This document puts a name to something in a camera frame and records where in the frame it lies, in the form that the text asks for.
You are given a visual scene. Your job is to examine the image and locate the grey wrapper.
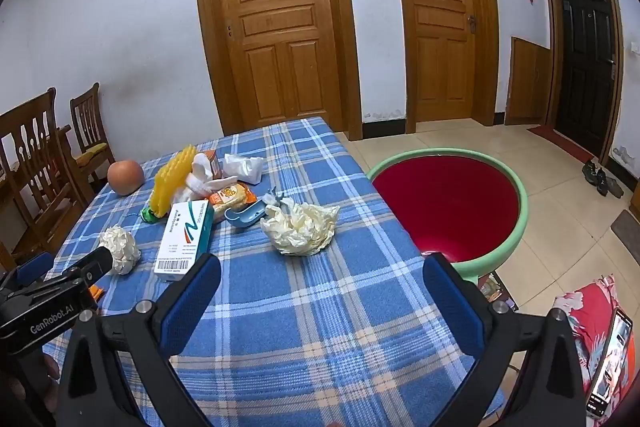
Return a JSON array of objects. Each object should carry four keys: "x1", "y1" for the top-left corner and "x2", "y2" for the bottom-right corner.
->
[{"x1": 264, "y1": 188, "x2": 296, "y2": 212}]

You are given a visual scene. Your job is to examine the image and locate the red door mat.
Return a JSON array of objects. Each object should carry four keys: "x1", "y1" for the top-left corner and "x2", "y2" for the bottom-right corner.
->
[{"x1": 526, "y1": 124, "x2": 596, "y2": 164}]

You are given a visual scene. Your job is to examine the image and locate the white medicine box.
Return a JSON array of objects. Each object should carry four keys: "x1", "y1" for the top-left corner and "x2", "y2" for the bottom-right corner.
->
[{"x1": 154, "y1": 199, "x2": 215, "y2": 283}]

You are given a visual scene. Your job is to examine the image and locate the large wooden chair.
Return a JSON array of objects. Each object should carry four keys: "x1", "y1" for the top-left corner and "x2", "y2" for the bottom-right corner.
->
[{"x1": 0, "y1": 88, "x2": 96, "y2": 258}]

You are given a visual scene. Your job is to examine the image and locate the orange snack packet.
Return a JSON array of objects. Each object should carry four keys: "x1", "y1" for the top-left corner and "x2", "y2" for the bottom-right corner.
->
[{"x1": 206, "y1": 183, "x2": 258, "y2": 224}]

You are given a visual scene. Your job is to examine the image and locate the yellow knitted cloth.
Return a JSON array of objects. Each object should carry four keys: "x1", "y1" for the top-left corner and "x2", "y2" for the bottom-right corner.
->
[{"x1": 151, "y1": 145, "x2": 195, "y2": 214}]

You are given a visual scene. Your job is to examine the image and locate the grey floor mat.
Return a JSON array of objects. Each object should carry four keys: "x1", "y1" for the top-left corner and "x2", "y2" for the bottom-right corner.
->
[{"x1": 611, "y1": 208, "x2": 640, "y2": 265}]

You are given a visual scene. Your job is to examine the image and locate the large cream paper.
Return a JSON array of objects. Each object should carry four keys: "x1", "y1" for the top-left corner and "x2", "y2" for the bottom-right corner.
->
[{"x1": 260, "y1": 202, "x2": 341, "y2": 257}]

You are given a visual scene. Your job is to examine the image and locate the picture book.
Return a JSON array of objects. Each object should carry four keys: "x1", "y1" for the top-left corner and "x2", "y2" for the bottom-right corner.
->
[{"x1": 477, "y1": 272, "x2": 517, "y2": 313}]

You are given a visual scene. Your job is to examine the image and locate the yellow seat cushion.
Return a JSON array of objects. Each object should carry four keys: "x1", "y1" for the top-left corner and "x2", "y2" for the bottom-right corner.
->
[{"x1": 75, "y1": 143, "x2": 110, "y2": 165}]

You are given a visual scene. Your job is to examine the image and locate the red basin with green rim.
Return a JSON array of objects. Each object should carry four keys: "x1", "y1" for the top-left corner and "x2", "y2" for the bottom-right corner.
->
[{"x1": 367, "y1": 148, "x2": 529, "y2": 284}]

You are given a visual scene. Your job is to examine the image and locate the white plastic bag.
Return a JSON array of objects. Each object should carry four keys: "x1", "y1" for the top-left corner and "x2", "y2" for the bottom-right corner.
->
[{"x1": 222, "y1": 153, "x2": 264, "y2": 185}]

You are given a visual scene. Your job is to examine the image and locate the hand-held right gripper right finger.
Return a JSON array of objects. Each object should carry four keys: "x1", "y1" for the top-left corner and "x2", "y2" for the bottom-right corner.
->
[{"x1": 422, "y1": 252, "x2": 586, "y2": 427}]

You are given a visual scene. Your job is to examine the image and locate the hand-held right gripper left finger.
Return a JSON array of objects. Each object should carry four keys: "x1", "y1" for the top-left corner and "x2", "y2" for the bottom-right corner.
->
[{"x1": 54, "y1": 253, "x2": 223, "y2": 427}]

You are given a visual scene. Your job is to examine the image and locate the white tissue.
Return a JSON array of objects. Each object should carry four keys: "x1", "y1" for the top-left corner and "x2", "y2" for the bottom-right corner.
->
[{"x1": 172, "y1": 152, "x2": 240, "y2": 202}]

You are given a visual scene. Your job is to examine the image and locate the orange round fruit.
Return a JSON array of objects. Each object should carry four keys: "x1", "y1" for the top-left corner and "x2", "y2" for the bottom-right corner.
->
[{"x1": 107, "y1": 160, "x2": 146, "y2": 196}]

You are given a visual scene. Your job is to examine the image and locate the person's left hand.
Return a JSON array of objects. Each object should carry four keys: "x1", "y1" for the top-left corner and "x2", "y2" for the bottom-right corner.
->
[{"x1": 7, "y1": 353, "x2": 61, "y2": 414}]

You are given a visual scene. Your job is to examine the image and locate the blue plaid tablecloth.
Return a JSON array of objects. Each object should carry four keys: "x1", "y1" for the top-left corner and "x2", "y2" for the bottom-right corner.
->
[{"x1": 42, "y1": 117, "x2": 503, "y2": 427}]

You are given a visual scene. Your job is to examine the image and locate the small cream paper ball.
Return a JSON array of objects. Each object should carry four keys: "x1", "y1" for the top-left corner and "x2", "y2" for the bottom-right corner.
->
[{"x1": 99, "y1": 227, "x2": 141, "y2": 276}]

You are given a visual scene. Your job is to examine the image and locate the wide wooden panel door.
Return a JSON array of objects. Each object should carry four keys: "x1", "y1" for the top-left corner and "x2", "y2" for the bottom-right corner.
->
[{"x1": 192, "y1": 0, "x2": 363, "y2": 142}]

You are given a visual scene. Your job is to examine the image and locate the wooden chair with cushion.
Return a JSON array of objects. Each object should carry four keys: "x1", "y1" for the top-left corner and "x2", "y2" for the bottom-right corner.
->
[{"x1": 59, "y1": 82, "x2": 117, "y2": 192}]

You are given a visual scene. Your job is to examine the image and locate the low wooden wall cabinet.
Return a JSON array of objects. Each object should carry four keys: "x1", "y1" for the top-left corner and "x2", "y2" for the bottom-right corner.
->
[{"x1": 504, "y1": 36, "x2": 553, "y2": 126}]

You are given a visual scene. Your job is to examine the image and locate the smartphone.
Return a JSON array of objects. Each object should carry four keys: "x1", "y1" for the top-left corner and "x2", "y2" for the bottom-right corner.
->
[{"x1": 585, "y1": 307, "x2": 633, "y2": 418}]

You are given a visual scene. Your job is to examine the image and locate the red floral cushion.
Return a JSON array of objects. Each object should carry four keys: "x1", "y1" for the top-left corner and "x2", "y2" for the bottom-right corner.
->
[{"x1": 552, "y1": 275, "x2": 640, "y2": 427}]

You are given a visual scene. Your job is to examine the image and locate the blue plastic scoop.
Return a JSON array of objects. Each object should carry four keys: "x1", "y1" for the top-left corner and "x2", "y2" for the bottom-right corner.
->
[{"x1": 223, "y1": 201, "x2": 268, "y2": 230}]

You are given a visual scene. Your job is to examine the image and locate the green keychain toy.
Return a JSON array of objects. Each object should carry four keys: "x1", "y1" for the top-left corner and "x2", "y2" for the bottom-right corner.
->
[{"x1": 127, "y1": 206, "x2": 166, "y2": 224}]

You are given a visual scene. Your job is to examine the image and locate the wooden door with handle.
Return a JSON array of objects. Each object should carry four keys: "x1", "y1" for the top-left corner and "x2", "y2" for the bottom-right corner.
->
[{"x1": 387, "y1": 0, "x2": 501, "y2": 134}]

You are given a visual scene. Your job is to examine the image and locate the dark entrance door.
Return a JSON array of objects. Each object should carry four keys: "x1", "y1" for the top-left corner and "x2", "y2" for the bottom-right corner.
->
[{"x1": 541, "y1": 0, "x2": 624, "y2": 165}]

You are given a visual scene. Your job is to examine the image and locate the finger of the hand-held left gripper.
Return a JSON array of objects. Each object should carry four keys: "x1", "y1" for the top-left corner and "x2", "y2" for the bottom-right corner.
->
[
  {"x1": 60, "y1": 246, "x2": 114, "y2": 288},
  {"x1": 15, "y1": 251, "x2": 56, "y2": 283}
]

